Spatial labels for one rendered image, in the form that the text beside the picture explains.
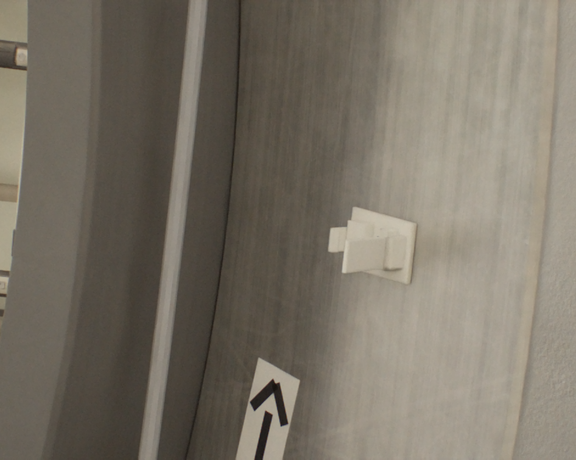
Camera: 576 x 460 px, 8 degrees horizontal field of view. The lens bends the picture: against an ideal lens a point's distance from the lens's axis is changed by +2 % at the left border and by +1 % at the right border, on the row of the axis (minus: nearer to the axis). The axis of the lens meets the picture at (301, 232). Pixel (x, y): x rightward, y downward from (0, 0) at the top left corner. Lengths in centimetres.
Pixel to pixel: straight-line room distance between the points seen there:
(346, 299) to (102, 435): 7
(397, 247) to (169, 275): 6
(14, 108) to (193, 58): 559
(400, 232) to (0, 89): 560
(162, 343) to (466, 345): 8
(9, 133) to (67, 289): 558
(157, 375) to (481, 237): 10
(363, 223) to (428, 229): 2
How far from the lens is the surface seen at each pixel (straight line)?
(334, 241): 103
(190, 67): 103
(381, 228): 102
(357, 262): 101
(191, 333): 107
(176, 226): 104
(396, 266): 102
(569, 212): 99
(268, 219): 106
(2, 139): 663
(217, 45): 106
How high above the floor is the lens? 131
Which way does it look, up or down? 9 degrees down
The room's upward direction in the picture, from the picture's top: 5 degrees clockwise
